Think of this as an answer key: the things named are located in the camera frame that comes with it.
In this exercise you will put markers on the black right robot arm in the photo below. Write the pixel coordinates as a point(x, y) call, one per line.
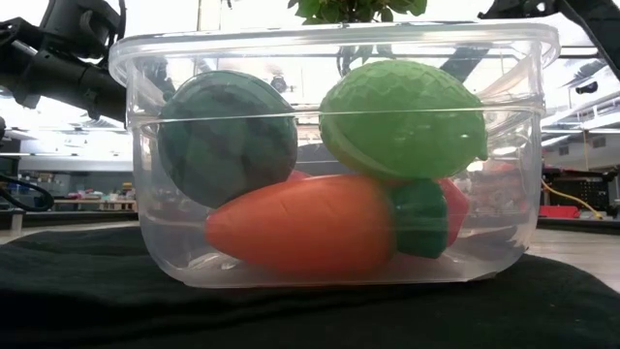
point(591, 24)

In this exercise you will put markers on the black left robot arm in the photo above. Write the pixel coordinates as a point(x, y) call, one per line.
point(63, 77)

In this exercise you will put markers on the green plant in black pot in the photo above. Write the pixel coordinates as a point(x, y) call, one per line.
point(353, 9)

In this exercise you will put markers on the red box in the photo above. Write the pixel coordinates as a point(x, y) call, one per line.
point(559, 212)

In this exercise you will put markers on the dark green toy watermelon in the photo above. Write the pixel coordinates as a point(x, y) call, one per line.
point(227, 140)

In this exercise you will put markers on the black cloth mat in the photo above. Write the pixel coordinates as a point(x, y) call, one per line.
point(145, 310)

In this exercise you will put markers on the orange toy carrot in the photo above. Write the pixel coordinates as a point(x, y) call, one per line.
point(300, 228)

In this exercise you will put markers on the clear plastic tupperware container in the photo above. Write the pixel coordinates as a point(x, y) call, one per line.
point(513, 145)

